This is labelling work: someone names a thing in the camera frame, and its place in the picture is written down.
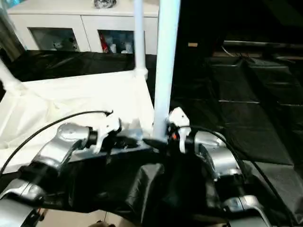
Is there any white plastic table top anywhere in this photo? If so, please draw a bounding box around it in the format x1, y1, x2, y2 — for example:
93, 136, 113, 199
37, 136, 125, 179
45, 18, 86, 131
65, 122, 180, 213
0, 68, 166, 175

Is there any black plastic mat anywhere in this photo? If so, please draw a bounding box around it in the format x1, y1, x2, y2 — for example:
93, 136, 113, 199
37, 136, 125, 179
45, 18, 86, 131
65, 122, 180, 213
0, 48, 303, 227

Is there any black case with yellow label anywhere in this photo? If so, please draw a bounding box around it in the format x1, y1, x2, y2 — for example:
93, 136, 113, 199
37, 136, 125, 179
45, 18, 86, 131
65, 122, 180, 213
177, 0, 224, 59

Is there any long grey metal bar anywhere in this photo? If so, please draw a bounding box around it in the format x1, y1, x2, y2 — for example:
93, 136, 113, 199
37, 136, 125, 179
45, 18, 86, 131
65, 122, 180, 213
223, 40, 303, 48

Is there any white cabinet with glass doors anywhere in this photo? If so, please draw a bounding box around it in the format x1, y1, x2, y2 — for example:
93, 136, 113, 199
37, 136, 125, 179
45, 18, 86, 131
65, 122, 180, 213
7, 0, 160, 55

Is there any shiny crumpled foil object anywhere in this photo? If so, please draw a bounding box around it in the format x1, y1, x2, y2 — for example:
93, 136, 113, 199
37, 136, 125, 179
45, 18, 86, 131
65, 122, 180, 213
93, 0, 118, 9

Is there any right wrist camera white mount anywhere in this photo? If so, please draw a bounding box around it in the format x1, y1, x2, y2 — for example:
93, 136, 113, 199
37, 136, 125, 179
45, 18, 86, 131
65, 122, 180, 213
168, 106, 191, 153

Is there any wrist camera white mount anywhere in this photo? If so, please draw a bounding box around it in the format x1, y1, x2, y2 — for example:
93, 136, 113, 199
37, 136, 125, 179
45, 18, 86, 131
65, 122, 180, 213
168, 106, 191, 153
94, 111, 123, 154

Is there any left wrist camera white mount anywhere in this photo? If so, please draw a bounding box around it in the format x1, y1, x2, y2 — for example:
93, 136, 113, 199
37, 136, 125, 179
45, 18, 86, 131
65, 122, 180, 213
94, 111, 123, 154

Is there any black left wrist camera cable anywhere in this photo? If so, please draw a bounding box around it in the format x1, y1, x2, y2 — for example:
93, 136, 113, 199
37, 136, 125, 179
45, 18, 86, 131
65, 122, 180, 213
0, 110, 114, 175

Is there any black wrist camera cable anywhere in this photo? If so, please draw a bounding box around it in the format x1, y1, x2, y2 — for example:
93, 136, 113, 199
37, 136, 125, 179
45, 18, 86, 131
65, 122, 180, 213
182, 126, 294, 227
0, 110, 114, 175

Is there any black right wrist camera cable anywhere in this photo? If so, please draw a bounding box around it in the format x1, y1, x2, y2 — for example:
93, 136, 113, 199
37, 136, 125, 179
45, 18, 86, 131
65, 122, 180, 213
182, 126, 294, 227

